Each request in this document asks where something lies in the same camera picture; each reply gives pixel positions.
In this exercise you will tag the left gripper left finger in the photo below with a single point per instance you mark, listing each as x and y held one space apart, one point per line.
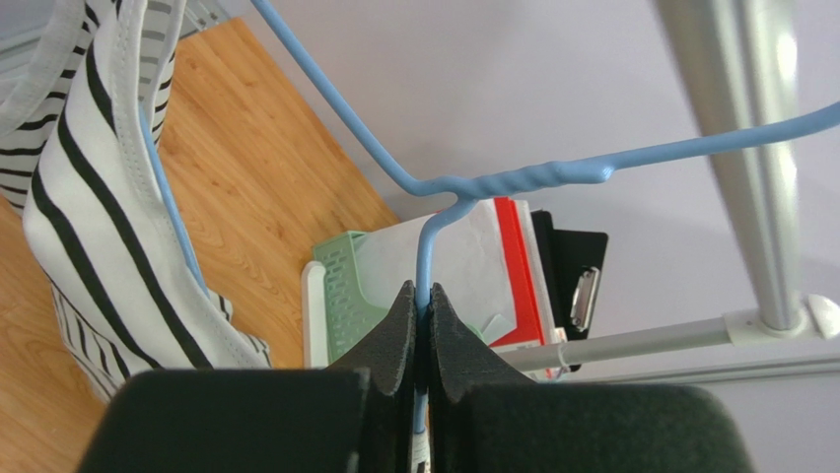
354 416

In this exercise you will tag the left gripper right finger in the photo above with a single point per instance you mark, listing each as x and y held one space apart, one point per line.
486 416

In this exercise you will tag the blue wire hanger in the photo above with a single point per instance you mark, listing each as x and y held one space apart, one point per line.
468 191

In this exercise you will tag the black white striped tank top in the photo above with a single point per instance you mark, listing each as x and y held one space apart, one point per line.
80 128

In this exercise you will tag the red folder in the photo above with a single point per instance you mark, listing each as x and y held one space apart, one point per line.
528 328

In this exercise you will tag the green plastic file basket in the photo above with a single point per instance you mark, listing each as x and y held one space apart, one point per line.
349 316

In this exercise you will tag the white document folder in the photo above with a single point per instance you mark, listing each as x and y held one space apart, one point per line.
468 262

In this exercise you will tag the black clipboard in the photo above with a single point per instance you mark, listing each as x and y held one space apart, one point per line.
577 260

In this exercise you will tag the black folder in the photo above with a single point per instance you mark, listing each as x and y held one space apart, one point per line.
543 229

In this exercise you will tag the silver clothes rack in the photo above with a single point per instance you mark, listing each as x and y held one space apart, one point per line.
738 64

